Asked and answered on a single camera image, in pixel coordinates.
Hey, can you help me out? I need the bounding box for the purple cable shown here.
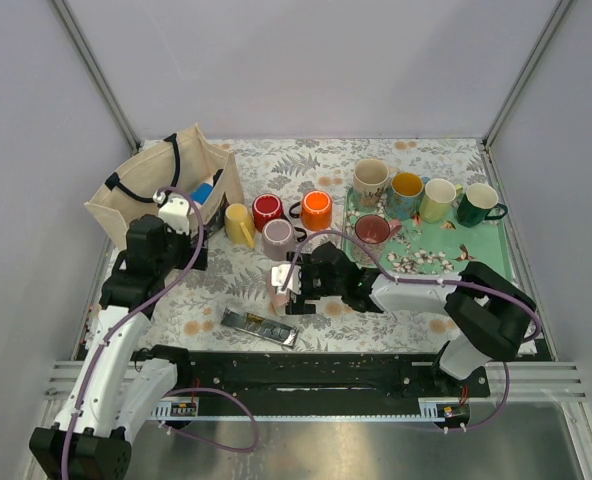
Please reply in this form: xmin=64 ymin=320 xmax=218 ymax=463
xmin=59 ymin=187 xmax=260 ymax=480
xmin=278 ymin=230 xmax=545 ymax=432

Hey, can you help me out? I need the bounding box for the green floral tray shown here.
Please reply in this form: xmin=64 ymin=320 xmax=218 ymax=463
xmin=341 ymin=187 xmax=515 ymax=290

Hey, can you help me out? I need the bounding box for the floral table mat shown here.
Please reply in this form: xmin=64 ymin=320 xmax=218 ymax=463
xmin=84 ymin=138 xmax=537 ymax=354

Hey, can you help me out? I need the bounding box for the blue butterfly mug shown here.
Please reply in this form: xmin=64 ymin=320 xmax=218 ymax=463
xmin=385 ymin=172 xmax=429 ymax=221

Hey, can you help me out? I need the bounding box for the pink round mug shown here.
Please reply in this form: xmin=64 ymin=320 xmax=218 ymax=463
xmin=351 ymin=214 xmax=402 ymax=266

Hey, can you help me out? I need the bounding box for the lime green mug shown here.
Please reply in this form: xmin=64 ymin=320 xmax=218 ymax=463
xmin=419 ymin=178 xmax=463 ymax=223

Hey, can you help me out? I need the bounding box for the pink octagonal mug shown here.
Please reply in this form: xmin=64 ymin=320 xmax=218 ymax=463
xmin=267 ymin=277 xmax=289 ymax=310

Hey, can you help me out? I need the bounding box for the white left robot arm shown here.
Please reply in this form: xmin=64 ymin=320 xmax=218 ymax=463
xmin=29 ymin=215 xmax=208 ymax=479

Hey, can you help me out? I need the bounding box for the dark green mug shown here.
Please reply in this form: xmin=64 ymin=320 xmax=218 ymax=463
xmin=456 ymin=183 xmax=508 ymax=228

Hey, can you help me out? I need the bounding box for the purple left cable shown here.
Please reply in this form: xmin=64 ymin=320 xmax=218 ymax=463
xmin=59 ymin=187 xmax=260 ymax=480

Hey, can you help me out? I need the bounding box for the red mug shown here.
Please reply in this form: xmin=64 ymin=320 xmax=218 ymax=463
xmin=252 ymin=193 xmax=284 ymax=232

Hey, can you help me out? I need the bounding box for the yellow mug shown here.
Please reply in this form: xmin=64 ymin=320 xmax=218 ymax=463
xmin=225 ymin=203 xmax=256 ymax=249

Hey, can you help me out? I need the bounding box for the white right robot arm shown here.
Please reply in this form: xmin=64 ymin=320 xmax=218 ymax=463
xmin=269 ymin=242 xmax=541 ymax=396

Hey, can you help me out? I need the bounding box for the beige canvas tote bag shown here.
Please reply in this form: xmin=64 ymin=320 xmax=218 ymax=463
xmin=85 ymin=126 xmax=244 ymax=250

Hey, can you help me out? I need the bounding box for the beige floral mug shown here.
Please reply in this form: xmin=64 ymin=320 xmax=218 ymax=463
xmin=353 ymin=158 xmax=399 ymax=211

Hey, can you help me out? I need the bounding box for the white slotted cable duct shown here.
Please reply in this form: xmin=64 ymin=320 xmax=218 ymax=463
xmin=150 ymin=390 xmax=459 ymax=422

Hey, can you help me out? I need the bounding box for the lavender mug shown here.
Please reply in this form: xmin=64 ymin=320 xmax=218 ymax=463
xmin=262 ymin=218 xmax=307 ymax=262

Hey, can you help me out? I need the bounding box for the orange mug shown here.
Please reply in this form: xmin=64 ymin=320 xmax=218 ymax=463
xmin=288 ymin=190 xmax=333 ymax=232

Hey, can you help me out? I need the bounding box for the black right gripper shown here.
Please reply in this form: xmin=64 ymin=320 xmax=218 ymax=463
xmin=286 ymin=252 xmax=344 ymax=315

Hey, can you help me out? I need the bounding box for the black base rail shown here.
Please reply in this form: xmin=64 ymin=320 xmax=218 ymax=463
xmin=177 ymin=351 xmax=490 ymax=402

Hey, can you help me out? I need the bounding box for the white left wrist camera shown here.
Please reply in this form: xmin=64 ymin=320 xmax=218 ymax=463
xmin=152 ymin=193 xmax=192 ymax=236

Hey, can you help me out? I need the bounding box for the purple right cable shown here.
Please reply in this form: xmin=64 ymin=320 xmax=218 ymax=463
xmin=278 ymin=230 xmax=545 ymax=432

